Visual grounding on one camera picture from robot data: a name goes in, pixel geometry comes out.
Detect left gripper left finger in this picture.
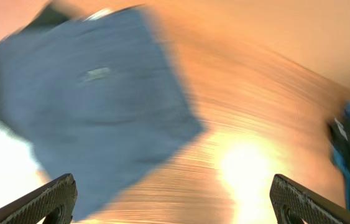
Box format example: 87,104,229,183
0,174,78,224

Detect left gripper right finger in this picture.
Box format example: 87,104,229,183
270,174,350,224

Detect dark blue denim shorts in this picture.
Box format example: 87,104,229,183
0,7,203,221

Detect folded black shorts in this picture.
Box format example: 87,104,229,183
24,4,70,30

